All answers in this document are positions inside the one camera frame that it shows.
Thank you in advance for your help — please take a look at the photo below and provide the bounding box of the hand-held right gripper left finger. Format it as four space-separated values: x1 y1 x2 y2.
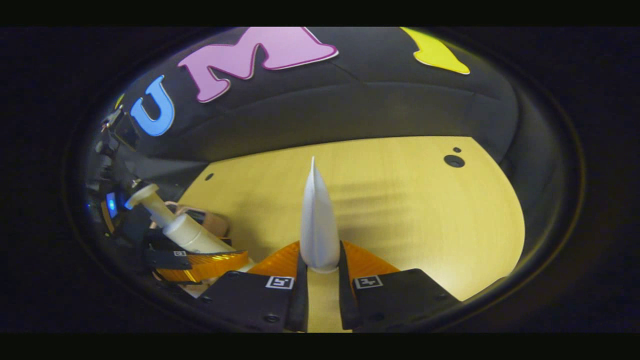
200 241 309 333

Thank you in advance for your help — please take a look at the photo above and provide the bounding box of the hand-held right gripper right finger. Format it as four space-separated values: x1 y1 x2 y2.
339 241 462 332

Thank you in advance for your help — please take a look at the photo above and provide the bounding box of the white pump bottle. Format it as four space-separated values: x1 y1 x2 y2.
124 183 256 273

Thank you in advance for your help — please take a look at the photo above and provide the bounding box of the pink suitcase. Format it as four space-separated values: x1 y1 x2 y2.
162 201 232 240

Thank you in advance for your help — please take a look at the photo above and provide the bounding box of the white squeeze tube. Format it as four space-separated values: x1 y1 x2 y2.
299 156 342 274

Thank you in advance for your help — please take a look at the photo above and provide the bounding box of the black backdrop cloth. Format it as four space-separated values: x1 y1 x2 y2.
85 27 566 241

